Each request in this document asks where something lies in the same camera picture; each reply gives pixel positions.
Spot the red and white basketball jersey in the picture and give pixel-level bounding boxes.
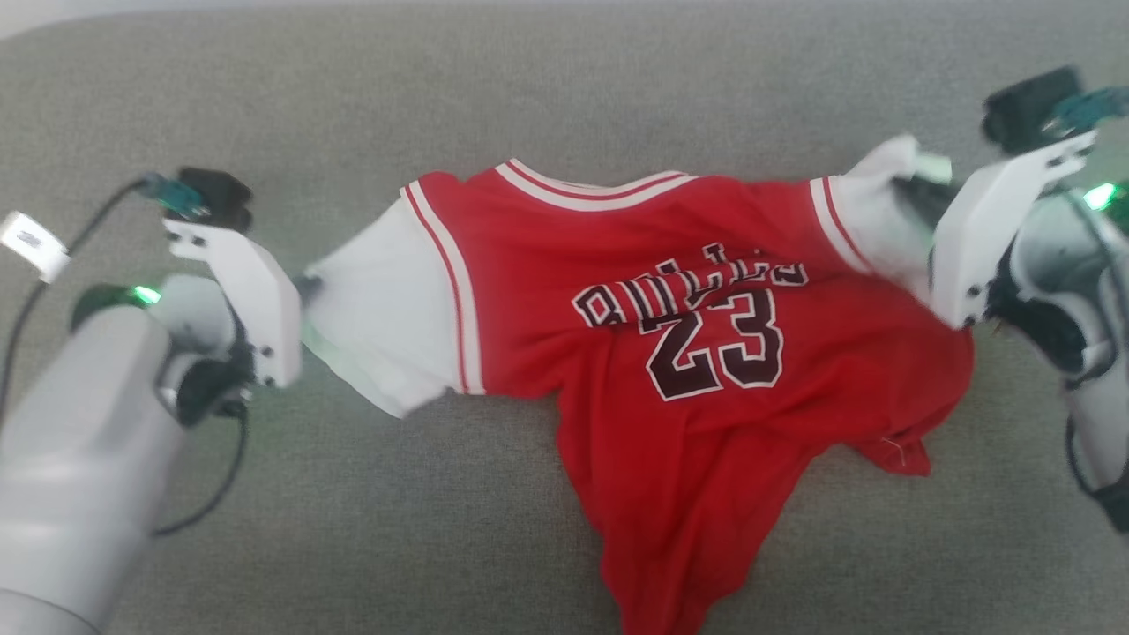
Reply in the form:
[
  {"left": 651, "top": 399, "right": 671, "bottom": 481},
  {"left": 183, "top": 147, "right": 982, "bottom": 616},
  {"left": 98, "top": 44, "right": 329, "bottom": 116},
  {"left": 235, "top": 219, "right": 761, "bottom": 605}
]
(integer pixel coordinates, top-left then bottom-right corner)
[{"left": 300, "top": 132, "right": 976, "bottom": 635}]

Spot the black left camera cable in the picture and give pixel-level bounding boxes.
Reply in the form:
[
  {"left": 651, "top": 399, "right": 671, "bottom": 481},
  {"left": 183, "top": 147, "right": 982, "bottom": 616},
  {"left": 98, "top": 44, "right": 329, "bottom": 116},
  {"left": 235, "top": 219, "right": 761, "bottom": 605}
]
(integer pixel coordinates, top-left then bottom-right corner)
[{"left": 0, "top": 174, "right": 211, "bottom": 415}]

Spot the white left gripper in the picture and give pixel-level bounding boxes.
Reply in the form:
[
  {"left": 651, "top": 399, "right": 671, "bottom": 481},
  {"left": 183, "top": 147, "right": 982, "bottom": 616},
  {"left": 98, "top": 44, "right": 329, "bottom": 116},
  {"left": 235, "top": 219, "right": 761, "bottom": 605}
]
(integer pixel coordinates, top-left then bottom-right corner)
[{"left": 163, "top": 220, "right": 323, "bottom": 426}]

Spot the white cable label tag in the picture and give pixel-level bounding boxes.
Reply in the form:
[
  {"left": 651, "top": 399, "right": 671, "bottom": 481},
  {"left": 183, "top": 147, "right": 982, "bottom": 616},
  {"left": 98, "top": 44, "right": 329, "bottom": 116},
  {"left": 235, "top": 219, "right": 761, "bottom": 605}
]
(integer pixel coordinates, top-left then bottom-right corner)
[{"left": 0, "top": 210, "right": 71, "bottom": 285}]

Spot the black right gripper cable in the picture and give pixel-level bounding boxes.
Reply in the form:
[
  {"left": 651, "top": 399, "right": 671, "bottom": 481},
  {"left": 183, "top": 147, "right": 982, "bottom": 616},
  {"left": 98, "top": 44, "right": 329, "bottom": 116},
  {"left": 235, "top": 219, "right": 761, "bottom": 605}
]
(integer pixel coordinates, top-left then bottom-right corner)
[{"left": 1063, "top": 415, "right": 1129, "bottom": 534}]

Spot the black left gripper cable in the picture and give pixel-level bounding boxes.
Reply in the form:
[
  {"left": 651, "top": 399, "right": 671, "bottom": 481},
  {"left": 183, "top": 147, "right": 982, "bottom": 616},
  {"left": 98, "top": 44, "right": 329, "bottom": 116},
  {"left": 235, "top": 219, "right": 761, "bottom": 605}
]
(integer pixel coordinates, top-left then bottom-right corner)
[{"left": 154, "top": 401, "right": 250, "bottom": 539}]

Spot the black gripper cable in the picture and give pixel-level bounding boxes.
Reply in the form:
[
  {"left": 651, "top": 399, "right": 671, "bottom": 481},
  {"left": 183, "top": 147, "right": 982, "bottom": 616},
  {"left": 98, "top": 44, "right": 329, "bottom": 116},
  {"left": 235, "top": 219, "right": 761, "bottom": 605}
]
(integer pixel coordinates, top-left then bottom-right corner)
[
  {"left": 1063, "top": 415, "right": 1129, "bottom": 534},
  {"left": 154, "top": 401, "right": 250, "bottom": 539}
]

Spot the black camera cable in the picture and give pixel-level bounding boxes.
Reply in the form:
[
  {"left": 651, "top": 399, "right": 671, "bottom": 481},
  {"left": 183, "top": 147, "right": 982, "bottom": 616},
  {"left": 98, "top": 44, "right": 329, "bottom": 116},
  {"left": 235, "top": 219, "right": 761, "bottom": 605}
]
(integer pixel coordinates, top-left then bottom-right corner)
[
  {"left": 1050, "top": 86, "right": 1129, "bottom": 133},
  {"left": 0, "top": 174, "right": 211, "bottom": 415}
]

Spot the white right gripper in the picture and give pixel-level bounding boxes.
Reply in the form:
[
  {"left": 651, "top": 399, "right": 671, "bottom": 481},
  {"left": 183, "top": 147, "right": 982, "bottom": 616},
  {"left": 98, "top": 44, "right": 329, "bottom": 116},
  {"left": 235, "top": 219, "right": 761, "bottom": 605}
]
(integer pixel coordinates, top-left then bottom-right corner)
[{"left": 891, "top": 131, "right": 1099, "bottom": 376}]

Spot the black right camera cable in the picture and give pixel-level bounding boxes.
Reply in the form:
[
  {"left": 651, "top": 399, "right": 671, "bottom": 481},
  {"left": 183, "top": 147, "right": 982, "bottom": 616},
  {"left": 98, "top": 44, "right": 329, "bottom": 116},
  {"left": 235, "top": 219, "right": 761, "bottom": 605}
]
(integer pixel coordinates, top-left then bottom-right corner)
[{"left": 1050, "top": 86, "right": 1129, "bottom": 133}]

